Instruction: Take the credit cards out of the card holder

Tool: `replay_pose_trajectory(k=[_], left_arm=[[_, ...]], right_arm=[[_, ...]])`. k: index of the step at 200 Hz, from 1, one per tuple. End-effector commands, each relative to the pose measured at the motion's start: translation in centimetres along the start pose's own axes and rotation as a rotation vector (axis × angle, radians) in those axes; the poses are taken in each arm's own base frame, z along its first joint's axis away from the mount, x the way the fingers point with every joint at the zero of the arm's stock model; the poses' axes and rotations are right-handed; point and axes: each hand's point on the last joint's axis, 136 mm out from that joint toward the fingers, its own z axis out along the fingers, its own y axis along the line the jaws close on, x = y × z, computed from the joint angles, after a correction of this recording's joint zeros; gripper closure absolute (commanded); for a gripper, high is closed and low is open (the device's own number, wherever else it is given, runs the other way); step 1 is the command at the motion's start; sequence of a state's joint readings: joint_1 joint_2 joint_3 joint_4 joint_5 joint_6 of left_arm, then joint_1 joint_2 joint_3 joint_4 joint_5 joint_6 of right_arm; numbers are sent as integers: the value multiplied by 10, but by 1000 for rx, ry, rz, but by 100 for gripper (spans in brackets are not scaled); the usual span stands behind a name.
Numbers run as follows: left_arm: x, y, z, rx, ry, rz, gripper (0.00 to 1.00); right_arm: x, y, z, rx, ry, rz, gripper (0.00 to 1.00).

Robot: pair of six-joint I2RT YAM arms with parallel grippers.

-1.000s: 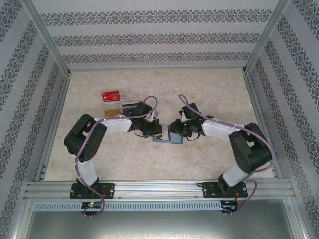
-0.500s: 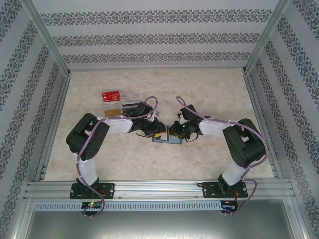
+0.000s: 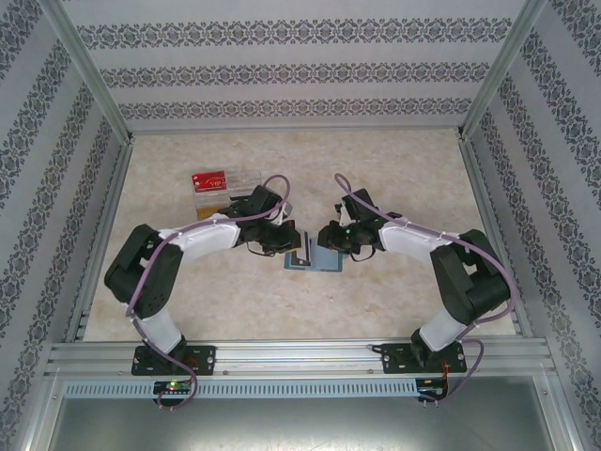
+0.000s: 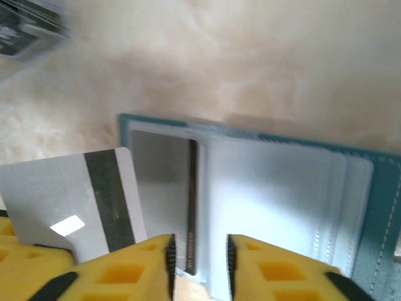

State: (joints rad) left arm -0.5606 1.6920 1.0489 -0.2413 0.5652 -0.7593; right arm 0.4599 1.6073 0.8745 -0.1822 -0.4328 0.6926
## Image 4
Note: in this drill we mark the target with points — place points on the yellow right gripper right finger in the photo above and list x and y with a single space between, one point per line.
275 276

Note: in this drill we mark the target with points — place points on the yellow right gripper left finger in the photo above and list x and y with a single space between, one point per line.
131 272

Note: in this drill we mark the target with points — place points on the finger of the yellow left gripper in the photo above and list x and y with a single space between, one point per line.
28 272
7 232

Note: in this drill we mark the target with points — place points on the silver magnetic stripe card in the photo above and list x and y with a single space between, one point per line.
47 194
159 188

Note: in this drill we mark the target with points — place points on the teal card holder wallet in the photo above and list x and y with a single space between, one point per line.
385 194

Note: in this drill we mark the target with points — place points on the clear acrylic card stand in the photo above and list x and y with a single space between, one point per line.
47 34

